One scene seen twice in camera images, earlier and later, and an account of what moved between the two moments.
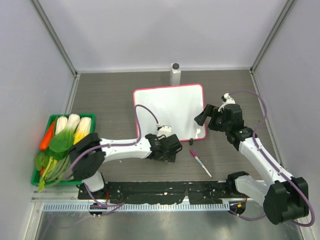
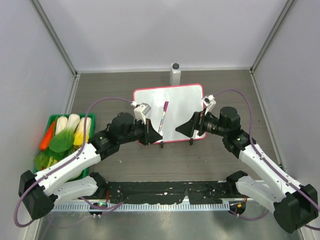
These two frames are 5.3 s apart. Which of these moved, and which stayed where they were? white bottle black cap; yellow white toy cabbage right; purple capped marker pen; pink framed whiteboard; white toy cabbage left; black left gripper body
Moved: purple capped marker pen; black left gripper body
Stayed: yellow white toy cabbage right; pink framed whiteboard; white bottle black cap; white toy cabbage left
